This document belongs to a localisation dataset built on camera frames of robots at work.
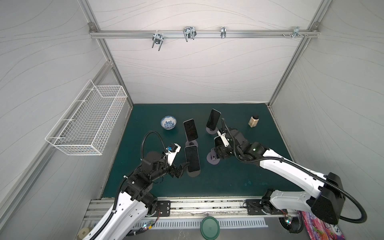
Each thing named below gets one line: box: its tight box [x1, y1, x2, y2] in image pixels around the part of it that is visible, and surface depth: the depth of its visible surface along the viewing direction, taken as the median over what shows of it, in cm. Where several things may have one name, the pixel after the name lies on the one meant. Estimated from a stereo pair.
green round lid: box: [200, 216, 221, 240], surface depth 61 cm
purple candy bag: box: [298, 210, 346, 240], surface depth 67 cm
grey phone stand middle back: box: [185, 139, 199, 147], surface depth 100 cm
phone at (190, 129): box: [183, 118, 199, 142], surface depth 91 cm
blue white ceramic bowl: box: [160, 115, 177, 130], surface depth 109 cm
